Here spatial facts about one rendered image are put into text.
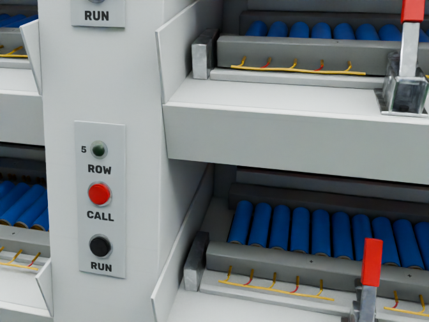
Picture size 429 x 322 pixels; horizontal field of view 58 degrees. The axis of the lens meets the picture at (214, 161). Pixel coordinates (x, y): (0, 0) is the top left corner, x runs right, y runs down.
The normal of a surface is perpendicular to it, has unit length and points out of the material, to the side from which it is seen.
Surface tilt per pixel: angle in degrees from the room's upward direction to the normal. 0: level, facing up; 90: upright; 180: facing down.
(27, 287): 20
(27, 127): 110
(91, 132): 90
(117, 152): 90
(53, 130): 90
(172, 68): 90
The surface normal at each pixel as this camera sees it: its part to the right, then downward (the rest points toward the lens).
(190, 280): -0.22, 0.53
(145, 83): -0.21, 0.22
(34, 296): -0.02, -0.84
